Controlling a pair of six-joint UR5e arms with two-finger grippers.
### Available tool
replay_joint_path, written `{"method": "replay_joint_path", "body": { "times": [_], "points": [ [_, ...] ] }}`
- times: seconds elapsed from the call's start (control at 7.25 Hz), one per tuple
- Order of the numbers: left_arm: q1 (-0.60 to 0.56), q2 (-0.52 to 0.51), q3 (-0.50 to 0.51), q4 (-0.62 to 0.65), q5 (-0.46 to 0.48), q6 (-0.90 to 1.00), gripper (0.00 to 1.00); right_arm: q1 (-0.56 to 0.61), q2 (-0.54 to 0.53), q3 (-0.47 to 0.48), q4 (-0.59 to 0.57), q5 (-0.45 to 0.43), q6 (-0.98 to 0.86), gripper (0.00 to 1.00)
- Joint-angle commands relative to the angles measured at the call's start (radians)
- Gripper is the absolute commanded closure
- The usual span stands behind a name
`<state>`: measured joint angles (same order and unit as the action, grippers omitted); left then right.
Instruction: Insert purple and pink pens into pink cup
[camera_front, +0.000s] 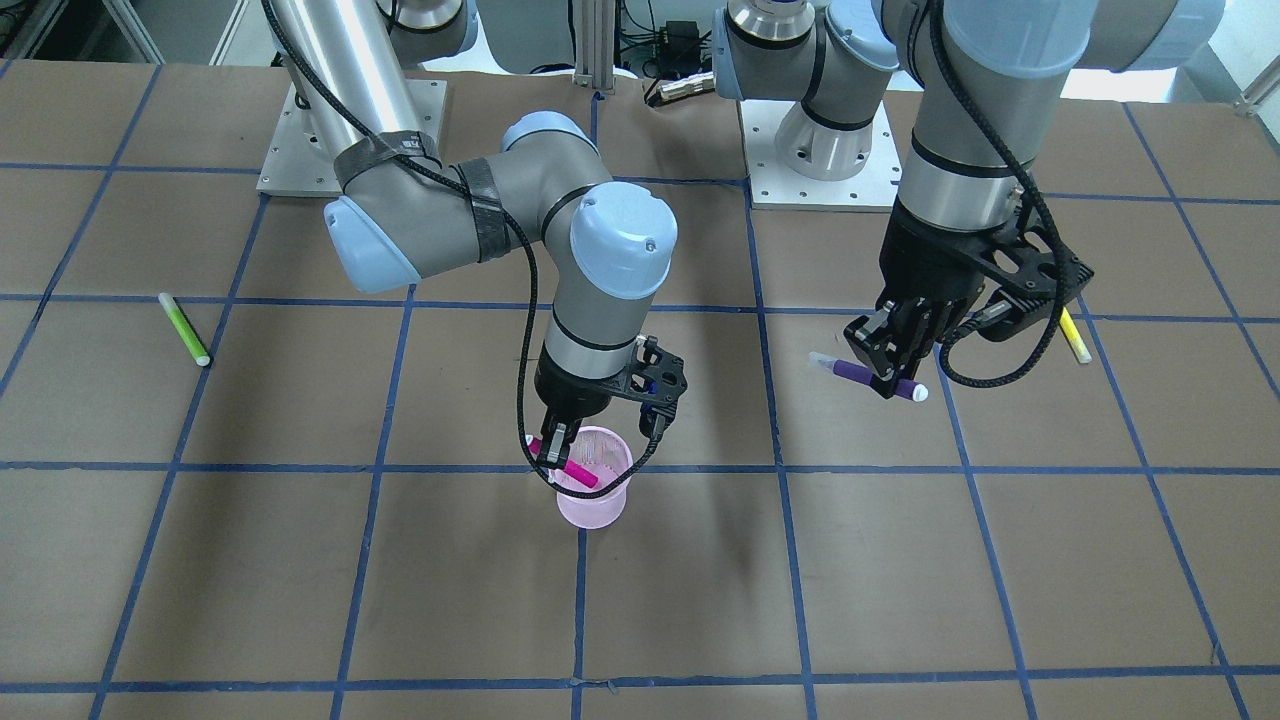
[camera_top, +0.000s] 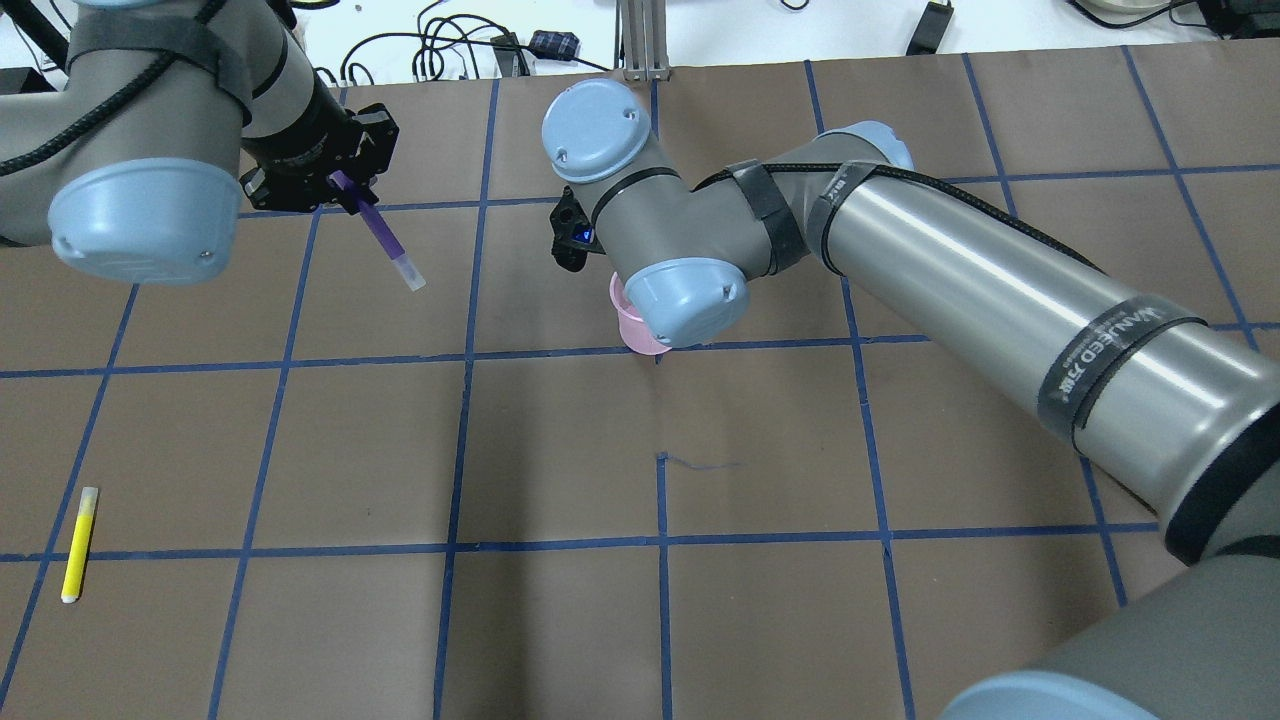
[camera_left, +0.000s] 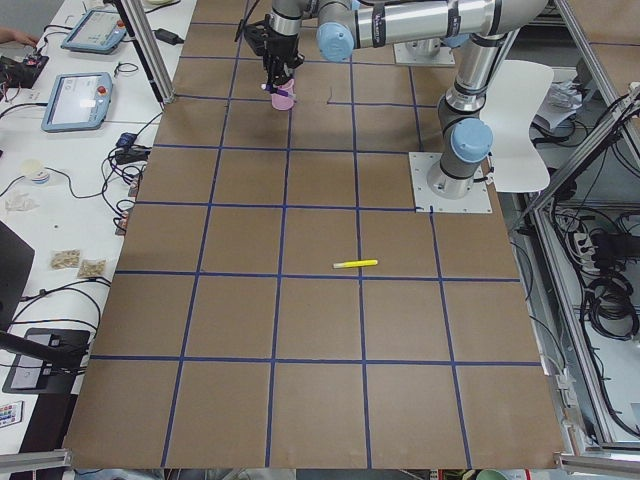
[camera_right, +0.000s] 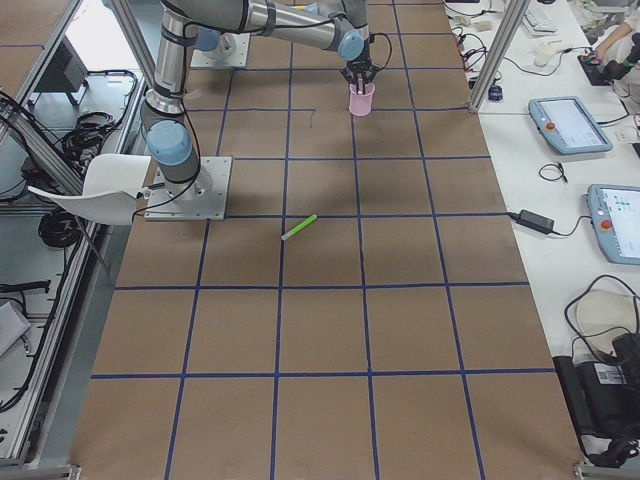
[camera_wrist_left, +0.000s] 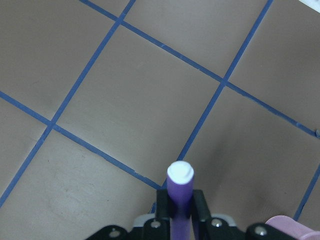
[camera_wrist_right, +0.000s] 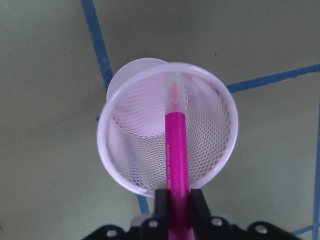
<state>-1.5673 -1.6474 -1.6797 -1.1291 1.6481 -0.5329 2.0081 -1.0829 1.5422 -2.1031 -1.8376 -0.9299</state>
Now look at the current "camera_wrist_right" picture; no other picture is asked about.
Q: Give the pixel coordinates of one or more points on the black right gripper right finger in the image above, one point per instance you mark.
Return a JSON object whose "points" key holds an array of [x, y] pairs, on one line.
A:
{"points": [[205, 225]]}

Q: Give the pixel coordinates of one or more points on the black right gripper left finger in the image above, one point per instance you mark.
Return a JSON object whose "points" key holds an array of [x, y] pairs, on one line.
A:
{"points": [[155, 226]]}

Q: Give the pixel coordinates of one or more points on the pink highlighter pen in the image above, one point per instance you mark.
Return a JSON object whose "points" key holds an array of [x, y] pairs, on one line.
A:
{"points": [[177, 172]]}

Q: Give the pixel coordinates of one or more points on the pink mesh cup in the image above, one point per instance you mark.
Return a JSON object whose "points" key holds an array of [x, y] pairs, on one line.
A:
{"points": [[162, 120]]}

